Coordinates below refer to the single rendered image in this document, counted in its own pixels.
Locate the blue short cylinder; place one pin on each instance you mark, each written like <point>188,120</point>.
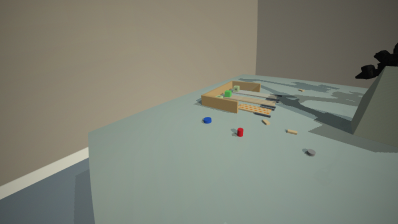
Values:
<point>207,120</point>

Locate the tan three-sided wooden frame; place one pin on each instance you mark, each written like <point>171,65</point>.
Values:
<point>226,96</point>

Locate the grey short cylinder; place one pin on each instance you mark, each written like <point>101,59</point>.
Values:
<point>311,152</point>

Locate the tan strip with orange dots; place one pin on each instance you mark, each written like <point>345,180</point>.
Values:
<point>253,109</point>

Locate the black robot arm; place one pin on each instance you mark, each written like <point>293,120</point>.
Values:
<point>384,56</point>

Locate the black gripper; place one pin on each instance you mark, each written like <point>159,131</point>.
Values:
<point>369,71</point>

